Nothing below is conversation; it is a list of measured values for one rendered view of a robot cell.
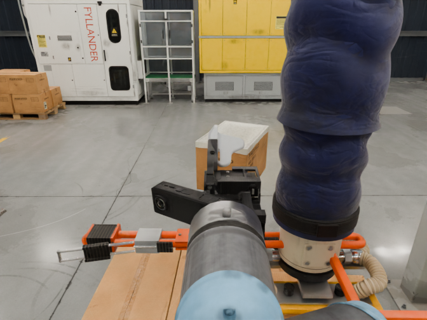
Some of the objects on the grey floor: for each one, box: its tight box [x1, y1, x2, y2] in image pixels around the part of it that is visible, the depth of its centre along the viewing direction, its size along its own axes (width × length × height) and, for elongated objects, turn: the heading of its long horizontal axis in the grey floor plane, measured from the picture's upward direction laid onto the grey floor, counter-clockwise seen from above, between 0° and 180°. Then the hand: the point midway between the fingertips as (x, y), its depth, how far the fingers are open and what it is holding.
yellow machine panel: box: [198, 0, 291, 102], centre depth 792 cm, size 222×91×248 cm, turn 90°
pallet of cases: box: [0, 69, 67, 120], centre depth 681 cm, size 121×103×90 cm
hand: (211, 164), depth 58 cm, fingers open, 14 cm apart
